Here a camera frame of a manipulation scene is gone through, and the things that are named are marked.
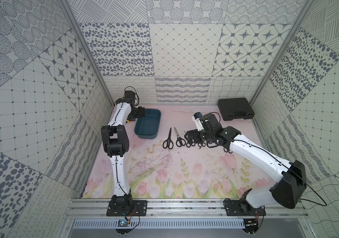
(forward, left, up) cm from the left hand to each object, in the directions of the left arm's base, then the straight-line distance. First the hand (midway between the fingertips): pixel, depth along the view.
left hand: (139, 114), depth 102 cm
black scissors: (-17, -21, -10) cm, 29 cm away
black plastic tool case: (+17, -76, -9) cm, 78 cm away
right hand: (-23, -36, +8) cm, 43 cm away
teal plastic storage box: (-3, -6, -10) cm, 12 cm away
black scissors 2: (-15, -29, -10) cm, 35 cm away
